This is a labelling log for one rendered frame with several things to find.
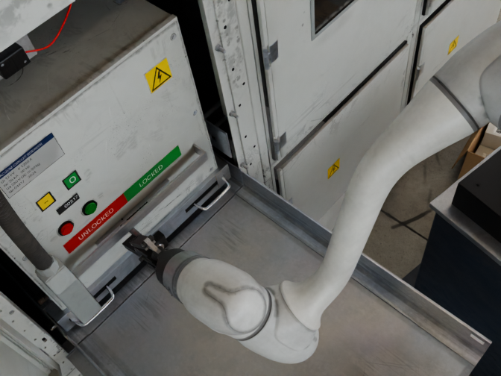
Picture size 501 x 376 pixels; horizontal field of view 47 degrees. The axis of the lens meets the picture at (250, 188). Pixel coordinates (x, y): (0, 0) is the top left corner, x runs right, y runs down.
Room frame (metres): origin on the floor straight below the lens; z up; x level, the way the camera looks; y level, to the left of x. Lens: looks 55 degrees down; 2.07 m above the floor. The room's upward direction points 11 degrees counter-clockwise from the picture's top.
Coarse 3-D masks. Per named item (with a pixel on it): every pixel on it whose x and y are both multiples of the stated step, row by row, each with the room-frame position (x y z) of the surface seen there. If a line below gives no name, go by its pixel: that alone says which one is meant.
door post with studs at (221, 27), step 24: (216, 0) 0.87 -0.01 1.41; (216, 24) 0.87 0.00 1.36; (216, 48) 0.86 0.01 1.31; (240, 48) 0.89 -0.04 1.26; (216, 72) 0.90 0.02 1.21; (240, 72) 0.89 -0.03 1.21; (240, 96) 0.88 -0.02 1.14; (240, 120) 0.87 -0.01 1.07; (240, 144) 0.87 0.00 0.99; (240, 168) 0.86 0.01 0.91
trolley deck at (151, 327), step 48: (192, 240) 0.72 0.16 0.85; (240, 240) 0.70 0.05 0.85; (288, 240) 0.67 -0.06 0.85; (144, 288) 0.62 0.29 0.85; (96, 336) 0.52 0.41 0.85; (144, 336) 0.50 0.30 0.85; (192, 336) 0.48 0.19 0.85; (336, 336) 0.42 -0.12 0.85; (384, 336) 0.40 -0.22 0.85; (432, 336) 0.38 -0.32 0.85
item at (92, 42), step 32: (96, 0) 0.97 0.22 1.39; (128, 0) 0.95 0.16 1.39; (32, 32) 0.91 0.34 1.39; (64, 32) 0.89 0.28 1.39; (96, 32) 0.87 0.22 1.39; (128, 32) 0.85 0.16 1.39; (32, 64) 0.82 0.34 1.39; (64, 64) 0.80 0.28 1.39; (96, 64) 0.79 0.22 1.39; (0, 96) 0.76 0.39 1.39; (32, 96) 0.74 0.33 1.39; (64, 96) 0.72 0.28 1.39; (0, 128) 0.68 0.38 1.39; (32, 128) 0.67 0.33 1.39
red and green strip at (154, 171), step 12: (168, 156) 0.80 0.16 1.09; (156, 168) 0.77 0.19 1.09; (144, 180) 0.75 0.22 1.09; (132, 192) 0.73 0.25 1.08; (120, 204) 0.71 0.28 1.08; (96, 216) 0.67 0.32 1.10; (108, 216) 0.68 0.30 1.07; (84, 228) 0.65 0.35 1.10; (96, 228) 0.66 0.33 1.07; (72, 240) 0.63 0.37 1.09
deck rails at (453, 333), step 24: (240, 192) 0.83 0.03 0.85; (264, 192) 0.79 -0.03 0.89; (288, 216) 0.73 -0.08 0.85; (312, 240) 0.65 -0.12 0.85; (360, 264) 0.56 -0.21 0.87; (384, 288) 0.50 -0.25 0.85; (408, 288) 0.47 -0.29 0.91; (408, 312) 0.44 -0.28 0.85; (432, 312) 0.42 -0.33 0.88; (456, 336) 0.36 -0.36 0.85; (480, 336) 0.34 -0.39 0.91; (96, 360) 0.47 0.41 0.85
